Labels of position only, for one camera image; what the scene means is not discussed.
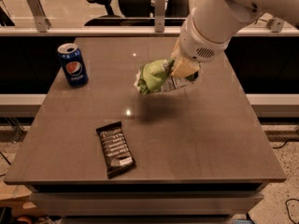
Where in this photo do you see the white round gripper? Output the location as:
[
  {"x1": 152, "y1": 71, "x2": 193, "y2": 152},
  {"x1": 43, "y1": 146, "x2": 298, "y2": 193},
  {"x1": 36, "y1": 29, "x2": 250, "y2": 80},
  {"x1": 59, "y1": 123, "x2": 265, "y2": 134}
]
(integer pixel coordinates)
[{"x1": 171, "y1": 8, "x2": 230, "y2": 77}]

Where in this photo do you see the green jalapeno chip bag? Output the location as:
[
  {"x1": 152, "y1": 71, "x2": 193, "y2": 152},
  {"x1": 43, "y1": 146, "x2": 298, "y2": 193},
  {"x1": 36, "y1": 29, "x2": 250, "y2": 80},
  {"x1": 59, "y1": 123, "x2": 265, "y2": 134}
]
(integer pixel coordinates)
[{"x1": 134, "y1": 59, "x2": 200, "y2": 95}]

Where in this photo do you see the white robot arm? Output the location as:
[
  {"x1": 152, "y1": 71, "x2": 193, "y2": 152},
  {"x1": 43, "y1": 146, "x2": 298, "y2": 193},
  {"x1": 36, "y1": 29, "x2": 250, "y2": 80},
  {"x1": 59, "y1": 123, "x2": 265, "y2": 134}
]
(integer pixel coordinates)
[{"x1": 171, "y1": 0, "x2": 299, "y2": 77}]

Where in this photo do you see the black rxbar chocolate bar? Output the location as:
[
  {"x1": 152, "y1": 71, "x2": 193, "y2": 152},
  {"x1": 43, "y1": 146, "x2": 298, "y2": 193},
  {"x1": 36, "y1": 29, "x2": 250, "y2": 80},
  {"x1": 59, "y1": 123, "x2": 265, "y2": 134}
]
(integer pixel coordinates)
[{"x1": 96, "y1": 121, "x2": 135, "y2": 178}]

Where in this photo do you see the black office chair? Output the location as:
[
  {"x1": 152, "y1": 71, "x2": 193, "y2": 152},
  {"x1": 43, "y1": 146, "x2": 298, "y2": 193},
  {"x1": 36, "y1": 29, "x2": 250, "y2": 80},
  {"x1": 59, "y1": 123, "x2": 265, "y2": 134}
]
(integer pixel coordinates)
[{"x1": 85, "y1": 0, "x2": 190, "y2": 26}]

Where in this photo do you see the blue pepsi can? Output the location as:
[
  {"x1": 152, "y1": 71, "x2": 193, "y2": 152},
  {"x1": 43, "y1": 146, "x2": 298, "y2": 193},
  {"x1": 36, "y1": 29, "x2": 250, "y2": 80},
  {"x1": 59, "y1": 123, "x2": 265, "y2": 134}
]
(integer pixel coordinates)
[{"x1": 57, "y1": 43, "x2": 89, "y2": 88}]

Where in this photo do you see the middle metal glass bracket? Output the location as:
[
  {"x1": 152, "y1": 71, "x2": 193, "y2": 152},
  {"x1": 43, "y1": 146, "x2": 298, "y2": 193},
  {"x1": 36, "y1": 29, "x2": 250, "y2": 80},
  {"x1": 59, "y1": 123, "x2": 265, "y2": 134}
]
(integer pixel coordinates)
[{"x1": 155, "y1": 0, "x2": 165, "y2": 33}]

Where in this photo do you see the metal glass bracket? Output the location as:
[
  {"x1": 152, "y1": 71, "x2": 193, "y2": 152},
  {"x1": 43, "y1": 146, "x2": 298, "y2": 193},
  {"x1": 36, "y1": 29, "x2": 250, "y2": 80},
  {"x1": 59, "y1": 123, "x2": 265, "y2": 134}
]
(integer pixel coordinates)
[
  {"x1": 26, "y1": 0, "x2": 51, "y2": 33},
  {"x1": 155, "y1": 0, "x2": 165, "y2": 33},
  {"x1": 267, "y1": 17, "x2": 284, "y2": 33}
]

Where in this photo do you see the right metal glass bracket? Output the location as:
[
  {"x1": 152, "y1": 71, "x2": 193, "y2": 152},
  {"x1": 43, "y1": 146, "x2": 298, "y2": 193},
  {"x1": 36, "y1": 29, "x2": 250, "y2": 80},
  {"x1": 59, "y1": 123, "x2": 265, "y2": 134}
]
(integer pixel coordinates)
[{"x1": 267, "y1": 17, "x2": 284, "y2": 33}]

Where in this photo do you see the black floor cable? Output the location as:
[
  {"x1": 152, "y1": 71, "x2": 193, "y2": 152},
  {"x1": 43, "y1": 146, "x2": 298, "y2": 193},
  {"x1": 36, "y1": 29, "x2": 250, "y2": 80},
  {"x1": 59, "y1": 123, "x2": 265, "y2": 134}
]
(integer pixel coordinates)
[{"x1": 271, "y1": 137, "x2": 299, "y2": 224}]

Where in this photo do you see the left metal glass bracket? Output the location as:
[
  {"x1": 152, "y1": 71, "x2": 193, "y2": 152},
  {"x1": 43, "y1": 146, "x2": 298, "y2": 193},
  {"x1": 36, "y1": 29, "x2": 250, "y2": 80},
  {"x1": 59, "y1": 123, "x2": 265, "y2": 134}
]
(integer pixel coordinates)
[{"x1": 26, "y1": 0, "x2": 51, "y2": 33}]

